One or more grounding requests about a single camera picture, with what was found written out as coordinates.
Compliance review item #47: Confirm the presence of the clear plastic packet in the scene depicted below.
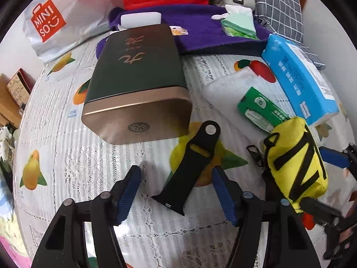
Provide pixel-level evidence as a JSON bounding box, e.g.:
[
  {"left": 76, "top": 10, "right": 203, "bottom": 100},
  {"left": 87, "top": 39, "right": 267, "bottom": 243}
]
[{"left": 202, "top": 68, "right": 279, "bottom": 129}]

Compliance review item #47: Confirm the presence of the yellow pouch with black straps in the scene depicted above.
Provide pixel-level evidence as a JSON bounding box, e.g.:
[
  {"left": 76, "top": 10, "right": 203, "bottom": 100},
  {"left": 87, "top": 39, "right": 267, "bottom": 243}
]
[{"left": 247, "top": 116, "right": 330, "bottom": 214}]

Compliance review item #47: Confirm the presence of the white cloth with dark print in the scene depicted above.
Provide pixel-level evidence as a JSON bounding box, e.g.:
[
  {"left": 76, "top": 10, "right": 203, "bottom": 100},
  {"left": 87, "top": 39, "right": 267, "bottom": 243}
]
[{"left": 0, "top": 126, "right": 19, "bottom": 162}]

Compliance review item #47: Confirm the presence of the grey checked fabric folder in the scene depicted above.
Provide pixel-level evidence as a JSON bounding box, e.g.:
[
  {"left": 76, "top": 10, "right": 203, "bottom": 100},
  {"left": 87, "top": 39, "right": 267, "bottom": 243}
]
[{"left": 251, "top": 0, "right": 325, "bottom": 70}]

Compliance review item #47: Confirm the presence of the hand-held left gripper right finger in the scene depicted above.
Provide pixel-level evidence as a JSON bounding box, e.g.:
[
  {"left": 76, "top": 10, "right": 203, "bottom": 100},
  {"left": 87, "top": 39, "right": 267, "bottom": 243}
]
[{"left": 211, "top": 166, "right": 311, "bottom": 268}]

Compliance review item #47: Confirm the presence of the black watch strap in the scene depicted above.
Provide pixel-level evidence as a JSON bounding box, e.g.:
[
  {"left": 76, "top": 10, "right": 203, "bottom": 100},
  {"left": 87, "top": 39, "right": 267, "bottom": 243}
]
[{"left": 151, "top": 120, "right": 221, "bottom": 217}]

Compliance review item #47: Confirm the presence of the light green tissue pack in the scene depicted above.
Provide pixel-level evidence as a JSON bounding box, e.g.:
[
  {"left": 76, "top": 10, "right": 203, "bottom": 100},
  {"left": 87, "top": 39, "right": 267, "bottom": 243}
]
[{"left": 212, "top": 5, "right": 260, "bottom": 41}]

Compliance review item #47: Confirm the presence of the blue tissue pack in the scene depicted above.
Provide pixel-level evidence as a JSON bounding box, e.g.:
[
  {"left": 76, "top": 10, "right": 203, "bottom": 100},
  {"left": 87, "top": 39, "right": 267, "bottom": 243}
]
[{"left": 262, "top": 33, "right": 339, "bottom": 127}]

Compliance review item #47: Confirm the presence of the white plastic shopping bag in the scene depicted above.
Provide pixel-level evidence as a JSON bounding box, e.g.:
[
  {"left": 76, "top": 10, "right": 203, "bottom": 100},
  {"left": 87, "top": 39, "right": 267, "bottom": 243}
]
[{"left": 21, "top": 0, "right": 123, "bottom": 63}]

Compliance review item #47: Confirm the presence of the dark green tin box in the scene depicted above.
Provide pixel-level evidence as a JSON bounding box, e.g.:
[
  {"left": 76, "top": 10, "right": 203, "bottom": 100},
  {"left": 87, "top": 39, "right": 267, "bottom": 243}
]
[{"left": 81, "top": 24, "right": 193, "bottom": 146}]

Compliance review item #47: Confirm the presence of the wooden nightstand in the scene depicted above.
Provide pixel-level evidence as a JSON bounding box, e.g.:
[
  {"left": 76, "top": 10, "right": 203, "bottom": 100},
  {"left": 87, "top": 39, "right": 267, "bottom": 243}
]
[{"left": 0, "top": 74, "right": 23, "bottom": 127}]

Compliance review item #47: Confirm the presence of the colourful floral quilt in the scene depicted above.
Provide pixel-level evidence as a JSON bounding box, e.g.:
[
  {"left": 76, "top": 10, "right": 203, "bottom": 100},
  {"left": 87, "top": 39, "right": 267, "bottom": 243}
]
[{"left": 0, "top": 156, "right": 31, "bottom": 268}]

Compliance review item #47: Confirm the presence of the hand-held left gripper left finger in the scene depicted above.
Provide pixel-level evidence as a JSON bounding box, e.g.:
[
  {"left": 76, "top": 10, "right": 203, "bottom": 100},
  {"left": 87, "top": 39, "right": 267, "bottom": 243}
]
[{"left": 31, "top": 165, "right": 143, "bottom": 268}]

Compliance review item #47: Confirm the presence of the patterned kraft box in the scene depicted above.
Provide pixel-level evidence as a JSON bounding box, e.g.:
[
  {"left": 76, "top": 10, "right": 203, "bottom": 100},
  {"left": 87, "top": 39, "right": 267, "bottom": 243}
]
[{"left": 6, "top": 68, "right": 35, "bottom": 108}]

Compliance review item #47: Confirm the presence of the white sponge block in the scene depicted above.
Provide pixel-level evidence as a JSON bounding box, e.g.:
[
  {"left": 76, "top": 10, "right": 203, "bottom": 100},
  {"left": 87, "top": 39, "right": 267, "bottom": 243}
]
[{"left": 121, "top": 12, "right": 162, "bottom": 30}]

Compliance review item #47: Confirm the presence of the dark green packet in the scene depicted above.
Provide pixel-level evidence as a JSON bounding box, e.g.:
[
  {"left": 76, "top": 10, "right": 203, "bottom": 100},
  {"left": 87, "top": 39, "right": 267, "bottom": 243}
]
[{"left": 237, "top": 86, "right": 292, "bottom": 133}]

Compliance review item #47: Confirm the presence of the purple towel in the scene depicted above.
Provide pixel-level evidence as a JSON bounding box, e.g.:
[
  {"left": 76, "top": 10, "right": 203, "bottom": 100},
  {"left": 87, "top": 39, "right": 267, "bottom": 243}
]
[{"left": 96, "top": 4, "right": 275, "bottom": 59}]

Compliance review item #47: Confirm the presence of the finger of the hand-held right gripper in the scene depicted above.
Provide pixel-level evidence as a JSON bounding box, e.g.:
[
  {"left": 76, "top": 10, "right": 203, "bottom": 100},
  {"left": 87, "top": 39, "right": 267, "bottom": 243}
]
[
  {"left": 300, "top": 197, "right": 346, "bottom": 226},
  {"left": 319, "top": 142, "right": 357, "bottom": 171}
]

